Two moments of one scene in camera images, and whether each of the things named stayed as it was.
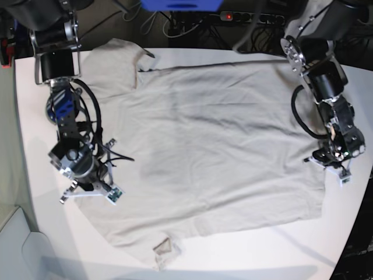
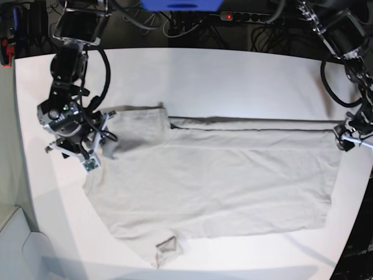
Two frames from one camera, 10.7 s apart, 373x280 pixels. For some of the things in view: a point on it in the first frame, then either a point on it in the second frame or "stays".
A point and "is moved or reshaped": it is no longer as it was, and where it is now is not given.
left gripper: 75,159 -> 63,119
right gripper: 350,143 -> 361,121
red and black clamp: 6,53 stays
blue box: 183,5 stays
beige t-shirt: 208,147 is moved or reshaped
